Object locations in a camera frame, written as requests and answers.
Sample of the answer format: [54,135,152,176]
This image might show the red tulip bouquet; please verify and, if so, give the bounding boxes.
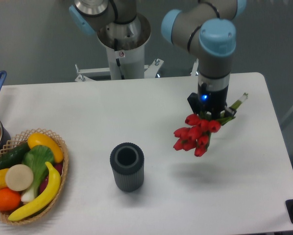
[173,93,248,157]

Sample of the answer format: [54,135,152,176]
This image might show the woven wicker basket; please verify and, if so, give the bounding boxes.
[0,128,69,226]

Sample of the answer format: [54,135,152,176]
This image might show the beige round disc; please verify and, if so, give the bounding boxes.
[5,164,33,191]

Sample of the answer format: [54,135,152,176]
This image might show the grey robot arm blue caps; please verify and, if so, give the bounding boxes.
[69,0,246,119]

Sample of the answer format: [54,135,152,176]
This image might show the dark grey ribbed vase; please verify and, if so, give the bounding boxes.
[110,142,145,192]

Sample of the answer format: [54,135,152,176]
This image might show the green cucumber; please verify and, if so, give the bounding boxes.
[0,142,30,170]

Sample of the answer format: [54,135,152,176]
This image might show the orange fruit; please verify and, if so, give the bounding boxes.
[0,188,21,212]

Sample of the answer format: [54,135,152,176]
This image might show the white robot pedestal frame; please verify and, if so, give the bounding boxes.
[74,43,200,83]

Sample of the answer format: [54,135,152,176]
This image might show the purple red vegetable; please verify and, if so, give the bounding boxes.
[39,163,63,194]

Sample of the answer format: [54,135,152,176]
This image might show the green bok choy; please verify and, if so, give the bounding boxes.
[21,145,54,204]

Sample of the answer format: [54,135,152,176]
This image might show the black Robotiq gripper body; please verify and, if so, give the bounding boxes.
[187,83,228,118]

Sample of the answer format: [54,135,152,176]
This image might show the yellow banana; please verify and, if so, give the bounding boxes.
[8,162,61,222]

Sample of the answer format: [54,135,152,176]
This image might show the yellow squash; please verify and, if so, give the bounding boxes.
[27,133,64,163]

